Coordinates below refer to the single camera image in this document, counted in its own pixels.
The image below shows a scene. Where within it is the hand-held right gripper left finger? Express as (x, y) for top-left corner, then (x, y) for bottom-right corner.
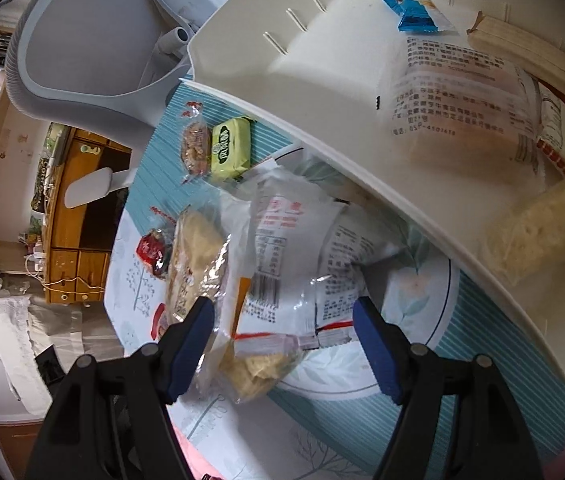
(22, 296), (216, 480)

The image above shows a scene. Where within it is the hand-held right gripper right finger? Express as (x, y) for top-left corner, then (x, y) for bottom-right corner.
(353, 296), (546, 480)

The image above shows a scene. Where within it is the rice cracker packet red seal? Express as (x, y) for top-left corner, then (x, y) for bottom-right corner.
(195, 160), (406, 406)

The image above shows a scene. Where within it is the clear nut snack packet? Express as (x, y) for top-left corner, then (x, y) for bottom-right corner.
(178, 101), (213, 183)

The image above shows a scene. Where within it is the plain rice cracker packet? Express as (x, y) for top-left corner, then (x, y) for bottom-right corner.
(483, 170), (565, 286)

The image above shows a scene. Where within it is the green snack packet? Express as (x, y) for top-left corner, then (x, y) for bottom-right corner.
(210, 116), (256, 184)

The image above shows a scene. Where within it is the clear printed biscuit packet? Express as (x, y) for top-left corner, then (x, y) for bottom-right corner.
(390, 35), (543, 181)

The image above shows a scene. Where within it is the white plastic storage box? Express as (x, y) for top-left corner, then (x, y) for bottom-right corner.
(186, 0), (565, 386)

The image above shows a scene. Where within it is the cream wafer packet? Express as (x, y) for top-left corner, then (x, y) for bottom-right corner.
(467, 11), (565, 106)

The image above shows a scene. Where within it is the blue snack packet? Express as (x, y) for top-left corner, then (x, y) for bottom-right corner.
(381, 0), (456, 35)

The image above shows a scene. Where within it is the red label dark snack packet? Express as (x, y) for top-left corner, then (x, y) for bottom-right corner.
(150, 302), (183, 343)

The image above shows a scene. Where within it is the red round candy packet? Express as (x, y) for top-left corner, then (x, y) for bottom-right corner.
(135, 227), (176, 278)

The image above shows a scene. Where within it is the pink blanket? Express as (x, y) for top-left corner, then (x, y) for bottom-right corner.
(172, 425), (223, 480)

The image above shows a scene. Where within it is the wooden desk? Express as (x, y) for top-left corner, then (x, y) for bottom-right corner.
(27, 125), (136, 306)

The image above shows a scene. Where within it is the white lace cover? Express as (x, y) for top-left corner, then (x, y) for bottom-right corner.
(0, 290), (113, 411)

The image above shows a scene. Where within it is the wooden bookshelf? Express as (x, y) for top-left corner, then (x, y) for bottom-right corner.
(0, 30), (70, 276)

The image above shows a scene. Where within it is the grey office chair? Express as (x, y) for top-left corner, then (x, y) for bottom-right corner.
(5, 0), (288, 211)

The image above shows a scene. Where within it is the white cable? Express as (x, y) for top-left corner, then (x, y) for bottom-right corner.
(25, 255), (108, 296)

